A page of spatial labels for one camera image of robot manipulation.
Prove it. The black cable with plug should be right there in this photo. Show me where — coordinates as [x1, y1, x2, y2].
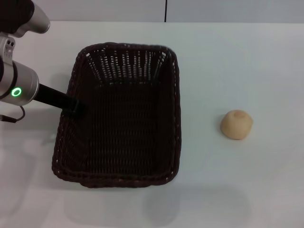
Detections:
[0, 105, 26, 124]

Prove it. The round beige bread bun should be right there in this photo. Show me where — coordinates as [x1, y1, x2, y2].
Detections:
[220, 109, 254, 141]

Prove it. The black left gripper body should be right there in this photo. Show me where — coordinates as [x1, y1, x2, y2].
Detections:
[37, 83, 79, 113]

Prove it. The dark brown woven basket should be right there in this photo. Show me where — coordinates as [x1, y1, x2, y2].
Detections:
[51, 42, 184, 189]

